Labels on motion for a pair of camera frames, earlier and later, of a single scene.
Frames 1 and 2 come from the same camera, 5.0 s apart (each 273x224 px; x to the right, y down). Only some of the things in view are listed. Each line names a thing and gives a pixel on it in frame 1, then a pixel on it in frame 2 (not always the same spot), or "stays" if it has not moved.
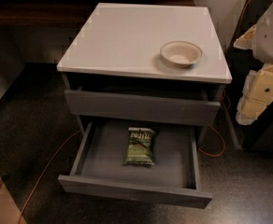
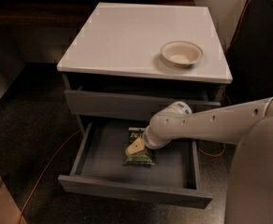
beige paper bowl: (180, 53) stays
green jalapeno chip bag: (139, 149) stays
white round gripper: (271, 37) to (148, 140)
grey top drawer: (136, 107) stays
